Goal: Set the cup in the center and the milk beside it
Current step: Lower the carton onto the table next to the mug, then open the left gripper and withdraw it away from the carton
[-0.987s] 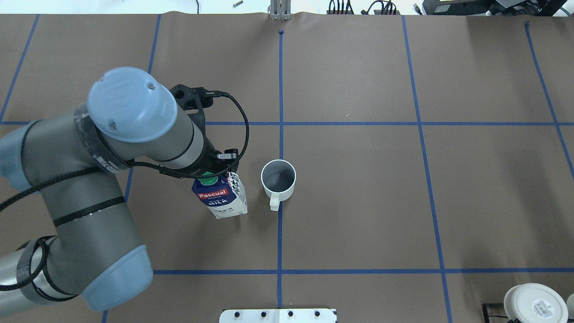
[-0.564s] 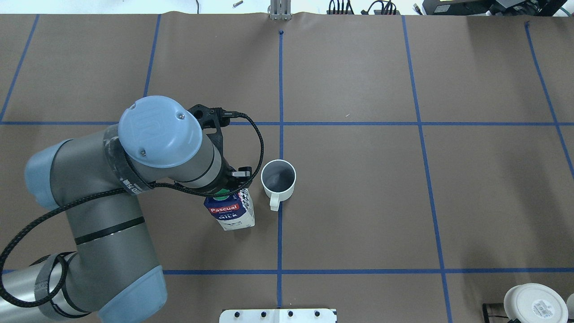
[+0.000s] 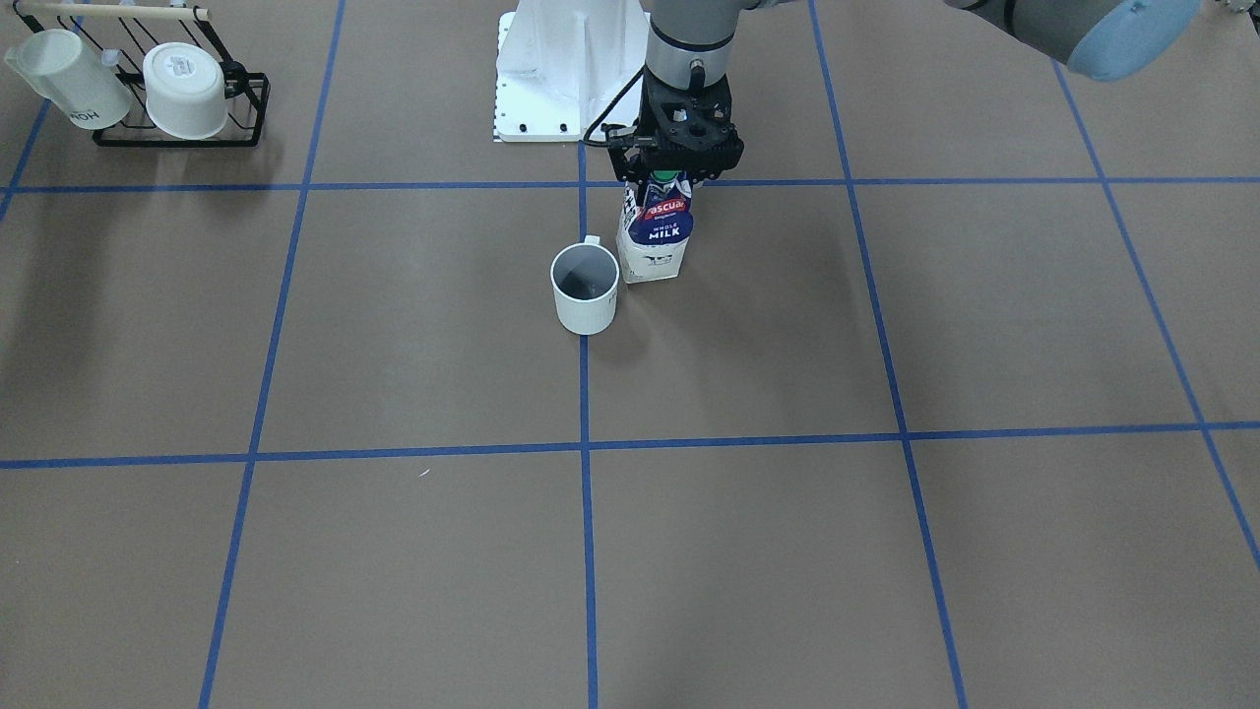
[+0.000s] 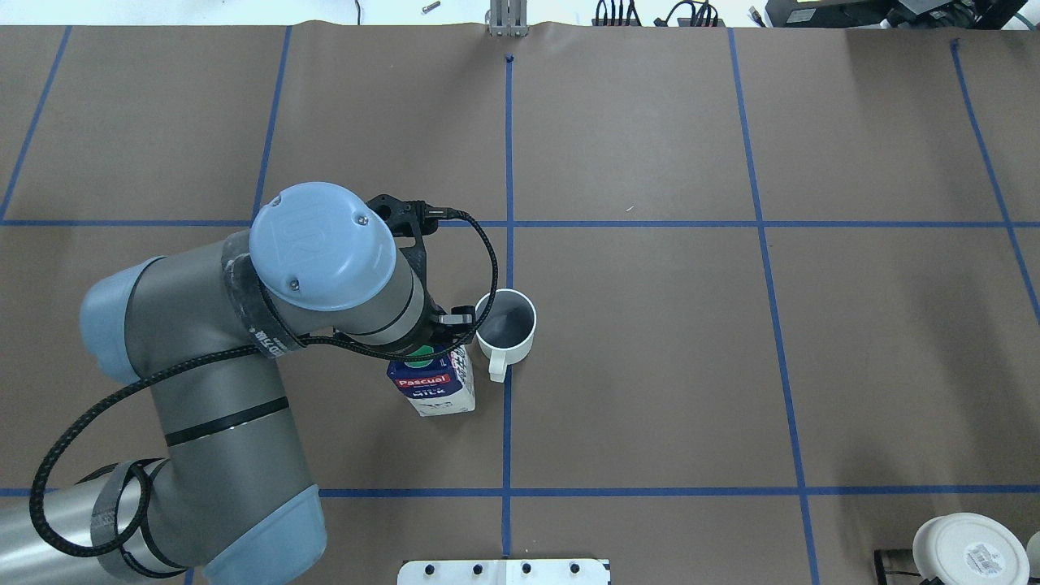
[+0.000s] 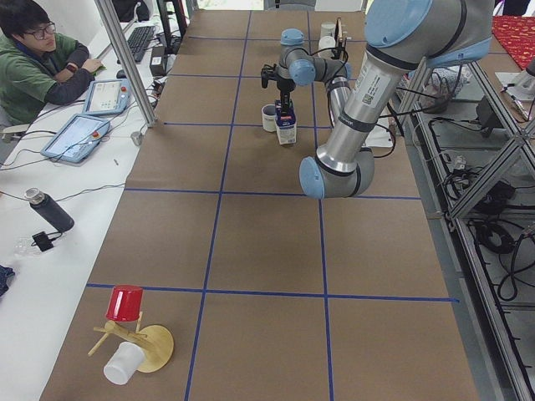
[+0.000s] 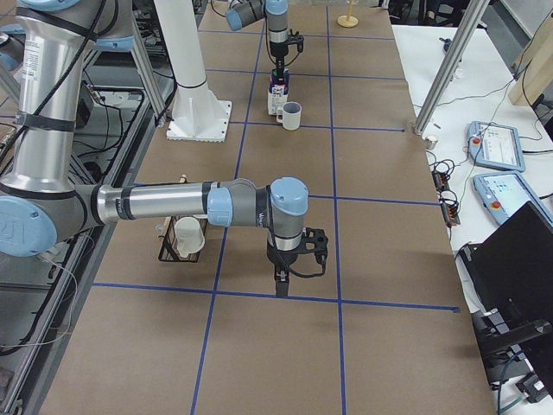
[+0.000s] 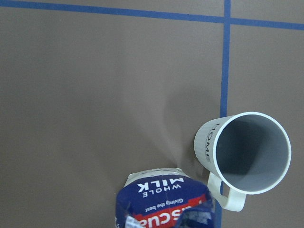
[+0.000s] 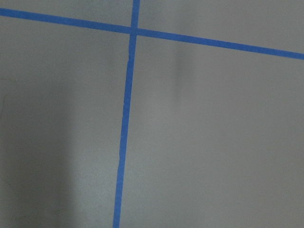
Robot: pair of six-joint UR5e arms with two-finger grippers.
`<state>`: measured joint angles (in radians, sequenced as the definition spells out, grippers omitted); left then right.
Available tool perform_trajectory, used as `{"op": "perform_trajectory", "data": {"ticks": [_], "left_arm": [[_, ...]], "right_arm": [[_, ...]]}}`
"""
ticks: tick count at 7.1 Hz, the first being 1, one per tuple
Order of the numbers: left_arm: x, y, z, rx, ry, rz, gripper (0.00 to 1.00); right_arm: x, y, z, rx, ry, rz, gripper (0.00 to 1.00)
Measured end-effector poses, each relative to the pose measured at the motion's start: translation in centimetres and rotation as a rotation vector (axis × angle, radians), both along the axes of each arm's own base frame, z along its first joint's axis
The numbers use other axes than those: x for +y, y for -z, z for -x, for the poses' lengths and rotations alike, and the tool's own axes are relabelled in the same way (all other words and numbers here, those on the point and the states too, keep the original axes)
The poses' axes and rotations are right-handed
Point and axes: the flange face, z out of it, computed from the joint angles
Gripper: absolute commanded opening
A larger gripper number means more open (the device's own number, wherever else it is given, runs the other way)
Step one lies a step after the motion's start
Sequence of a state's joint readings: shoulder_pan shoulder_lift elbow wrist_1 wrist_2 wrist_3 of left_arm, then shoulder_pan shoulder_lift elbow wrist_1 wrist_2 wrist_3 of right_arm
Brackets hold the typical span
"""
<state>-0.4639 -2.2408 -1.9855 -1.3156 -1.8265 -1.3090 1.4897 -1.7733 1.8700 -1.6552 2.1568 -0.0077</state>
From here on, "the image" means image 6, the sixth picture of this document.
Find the white mug in rack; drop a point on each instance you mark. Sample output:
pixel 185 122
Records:
pixel 189 236

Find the black usb hub left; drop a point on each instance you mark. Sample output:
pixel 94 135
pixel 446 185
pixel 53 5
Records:
pixel 440 180

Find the white mug dark inside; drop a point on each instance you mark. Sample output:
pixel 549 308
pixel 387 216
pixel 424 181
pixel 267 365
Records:
pixel 289 115

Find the aluminium camera post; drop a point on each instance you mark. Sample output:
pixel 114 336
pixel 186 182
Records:
pixel 464 32

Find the blue white milk carton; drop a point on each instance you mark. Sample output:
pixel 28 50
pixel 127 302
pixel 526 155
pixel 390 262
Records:
pixel 278 92

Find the blue teach pendant lower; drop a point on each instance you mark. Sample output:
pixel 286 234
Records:
pixel 504 193

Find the clear tape roll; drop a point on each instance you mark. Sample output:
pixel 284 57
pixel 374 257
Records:
pixel 430 142

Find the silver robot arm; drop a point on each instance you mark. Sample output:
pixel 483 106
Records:
pixel 41 207
pixel 275 13

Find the black usb hub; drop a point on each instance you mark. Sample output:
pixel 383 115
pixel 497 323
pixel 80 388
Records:
pixel 440 180
pixel 450 213

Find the wooden stand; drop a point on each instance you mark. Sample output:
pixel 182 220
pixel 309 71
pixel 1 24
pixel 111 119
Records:
pixel 348 20

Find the black laptop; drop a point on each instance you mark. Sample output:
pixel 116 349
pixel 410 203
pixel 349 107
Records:
pixel 512 273

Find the blue teach pendant upper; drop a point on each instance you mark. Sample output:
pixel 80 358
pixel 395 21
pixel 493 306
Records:
pixel 495 146

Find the blue teach pendant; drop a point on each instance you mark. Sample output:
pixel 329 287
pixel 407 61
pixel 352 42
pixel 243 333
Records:
pixel 495 146
pixel 504 193

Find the black wire cup rack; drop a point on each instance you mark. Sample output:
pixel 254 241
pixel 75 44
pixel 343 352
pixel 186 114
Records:
pixel 166 235

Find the black usb hub right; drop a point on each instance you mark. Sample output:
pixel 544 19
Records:
pixel 450 213

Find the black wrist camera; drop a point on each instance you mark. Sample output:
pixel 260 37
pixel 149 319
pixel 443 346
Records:
pixel 295 38
pixel 314 240

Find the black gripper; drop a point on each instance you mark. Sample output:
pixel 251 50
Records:
pixel 278 53
pixel 282 258

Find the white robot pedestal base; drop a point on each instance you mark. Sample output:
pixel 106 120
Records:
pixel 197 114

